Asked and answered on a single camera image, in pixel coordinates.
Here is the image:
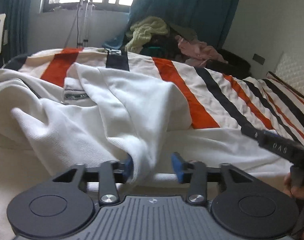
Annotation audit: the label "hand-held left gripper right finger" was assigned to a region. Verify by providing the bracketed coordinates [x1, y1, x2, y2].
[171, 152, 253, 203]

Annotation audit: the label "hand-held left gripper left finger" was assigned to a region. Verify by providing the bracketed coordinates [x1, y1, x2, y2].
[52, 155, 134, 205]

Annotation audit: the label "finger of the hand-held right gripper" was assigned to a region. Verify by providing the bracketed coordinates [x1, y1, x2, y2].
[240, 124, 266, 142]

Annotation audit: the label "white sweatpants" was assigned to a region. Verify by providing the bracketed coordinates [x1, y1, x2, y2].
[0, 62, 296, 193]

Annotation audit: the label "person's right hand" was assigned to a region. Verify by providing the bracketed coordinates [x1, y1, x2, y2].
[283, 173, 304, 201]

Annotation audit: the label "striped orange black white blanket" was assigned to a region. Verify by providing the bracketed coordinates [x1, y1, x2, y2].
[0, 47, 304, 240]

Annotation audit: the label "striped pillow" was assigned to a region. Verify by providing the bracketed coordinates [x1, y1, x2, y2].
[266, 71, 304, 107]

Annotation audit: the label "white padded headboard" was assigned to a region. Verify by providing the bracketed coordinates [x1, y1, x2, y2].
[275, 51, 304, 99]

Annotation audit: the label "dark armchair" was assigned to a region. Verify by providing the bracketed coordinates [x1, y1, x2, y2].
[204, 48, 252, 77]

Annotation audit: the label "pink garment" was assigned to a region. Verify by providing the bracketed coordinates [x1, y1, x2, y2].
[175, 35, 228, 67]

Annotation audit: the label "dark green garment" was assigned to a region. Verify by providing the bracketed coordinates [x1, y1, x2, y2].
[141, 46, 165, 56]

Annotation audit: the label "olive green garment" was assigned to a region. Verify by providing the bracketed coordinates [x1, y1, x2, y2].
[167, 23, 199, 41]

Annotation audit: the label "blue plastic tub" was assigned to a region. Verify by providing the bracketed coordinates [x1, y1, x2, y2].
[104, 35, 128, 51]

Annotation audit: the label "yellow-green knitted blanket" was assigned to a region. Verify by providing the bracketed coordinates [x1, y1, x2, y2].
[124, 17, 169, 53]

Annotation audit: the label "blue curtain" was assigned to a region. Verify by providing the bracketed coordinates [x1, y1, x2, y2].
[127, 0, 244, 53]
[0, 0, 46, 57]

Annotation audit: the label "white garment steamer stand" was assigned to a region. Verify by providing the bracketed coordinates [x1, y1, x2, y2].
[64, 0, 95, 49]

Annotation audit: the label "dark wall switch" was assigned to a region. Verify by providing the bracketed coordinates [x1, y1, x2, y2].
[252, 53, 266, 65]

